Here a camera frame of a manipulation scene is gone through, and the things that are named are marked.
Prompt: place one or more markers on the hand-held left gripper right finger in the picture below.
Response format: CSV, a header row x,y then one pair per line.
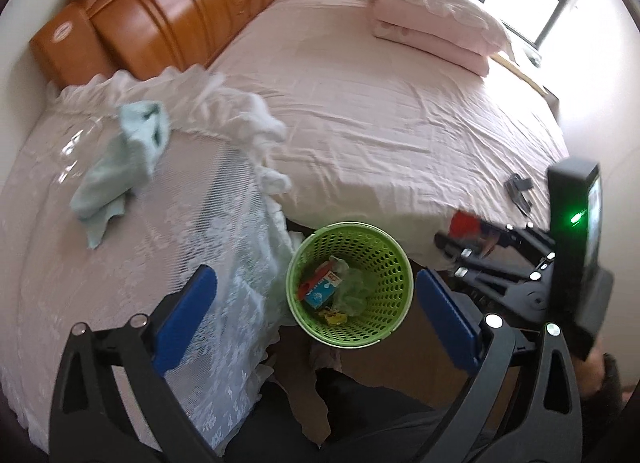
x,y
445,313

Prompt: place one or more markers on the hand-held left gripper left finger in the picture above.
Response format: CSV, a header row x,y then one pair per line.
x,y
185,318

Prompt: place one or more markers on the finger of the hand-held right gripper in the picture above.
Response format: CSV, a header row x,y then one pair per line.
x,y
525,240
475,268

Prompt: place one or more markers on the red packet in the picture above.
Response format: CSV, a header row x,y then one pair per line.
x,y
464,224

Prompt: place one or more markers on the green plastic basket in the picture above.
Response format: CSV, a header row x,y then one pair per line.
x,y
380,253

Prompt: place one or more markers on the trash in basket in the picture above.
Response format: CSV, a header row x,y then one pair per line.
x,y
355,288

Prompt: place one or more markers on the person's right hand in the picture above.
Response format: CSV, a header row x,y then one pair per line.
x,y
590,373

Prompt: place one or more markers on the dark grey clip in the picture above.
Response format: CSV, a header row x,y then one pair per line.
x,y
519,190

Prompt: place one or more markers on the white lace tablecloth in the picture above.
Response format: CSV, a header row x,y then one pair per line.
x,y
165,223

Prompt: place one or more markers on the yellow wrapper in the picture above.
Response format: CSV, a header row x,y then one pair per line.
x,y
334,316

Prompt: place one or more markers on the blue and white carton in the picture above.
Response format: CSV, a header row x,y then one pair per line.
x,y
322,290

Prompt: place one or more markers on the light green towel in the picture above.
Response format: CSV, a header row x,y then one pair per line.
x,y
120,168

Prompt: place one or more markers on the wooden ledge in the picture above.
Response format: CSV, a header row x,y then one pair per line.
x,y
525,75

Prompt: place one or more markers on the bed with pink sheet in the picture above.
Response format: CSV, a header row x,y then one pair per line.
x,y
375,128

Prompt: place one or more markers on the folded pink quilt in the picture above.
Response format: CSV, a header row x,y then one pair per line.
x,y
425,45

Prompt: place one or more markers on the pink pillow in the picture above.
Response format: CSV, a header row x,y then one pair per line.
x,y
440,3

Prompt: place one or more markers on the wooden headboard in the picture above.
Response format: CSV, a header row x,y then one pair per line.
x,y
165,8

